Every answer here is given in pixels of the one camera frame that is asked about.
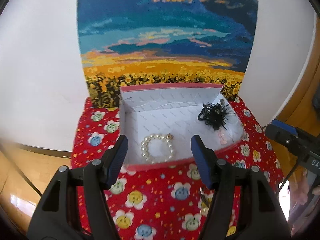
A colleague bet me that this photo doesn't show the black feather hair accessory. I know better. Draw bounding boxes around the black feather hair accessory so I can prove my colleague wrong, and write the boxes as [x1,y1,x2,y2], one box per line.
[197,102,234,131]

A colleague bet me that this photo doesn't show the black cable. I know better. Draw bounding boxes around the black cable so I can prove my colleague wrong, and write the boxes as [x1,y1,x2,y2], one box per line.
[276,162,299,193]

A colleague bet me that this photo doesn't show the red smiley flower cloth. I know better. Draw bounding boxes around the red smiley flower cloth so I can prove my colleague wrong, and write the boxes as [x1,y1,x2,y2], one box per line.
[71,98,284,239]

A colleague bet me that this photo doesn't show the pink hair clip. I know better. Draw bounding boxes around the pink hair clip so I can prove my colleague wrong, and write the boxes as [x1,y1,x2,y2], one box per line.
[217,128,229,145]

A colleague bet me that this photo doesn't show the sunflower field painting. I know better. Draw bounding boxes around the sunflower field painting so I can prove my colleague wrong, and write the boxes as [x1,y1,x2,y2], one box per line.
[77,0,258,108]

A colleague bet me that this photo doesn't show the right hand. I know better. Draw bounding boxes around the right hand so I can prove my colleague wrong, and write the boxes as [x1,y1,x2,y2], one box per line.
[292,169,317,205]

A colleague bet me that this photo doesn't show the pink cardboard box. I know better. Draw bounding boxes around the pink cardboard box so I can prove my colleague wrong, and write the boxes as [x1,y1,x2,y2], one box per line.
[119,83,245,171]

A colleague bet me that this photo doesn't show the white pearl bracelet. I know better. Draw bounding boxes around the white pearl bracelet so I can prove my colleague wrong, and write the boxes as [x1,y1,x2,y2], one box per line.
[140,133,175,164]

